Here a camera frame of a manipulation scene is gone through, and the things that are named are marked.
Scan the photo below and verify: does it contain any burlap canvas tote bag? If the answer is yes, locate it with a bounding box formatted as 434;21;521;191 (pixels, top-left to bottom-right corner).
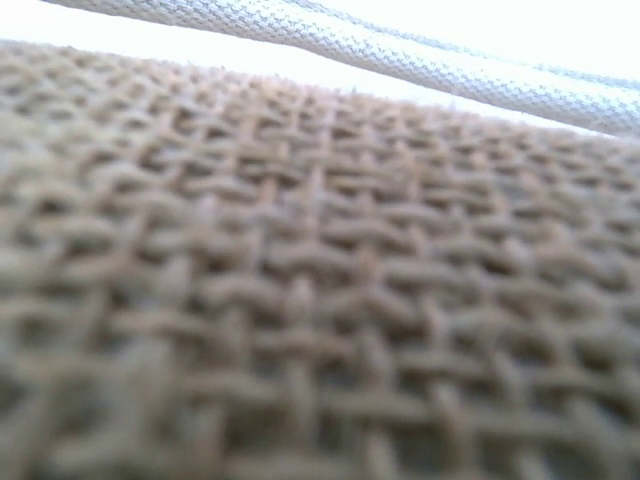
0;0;640;480

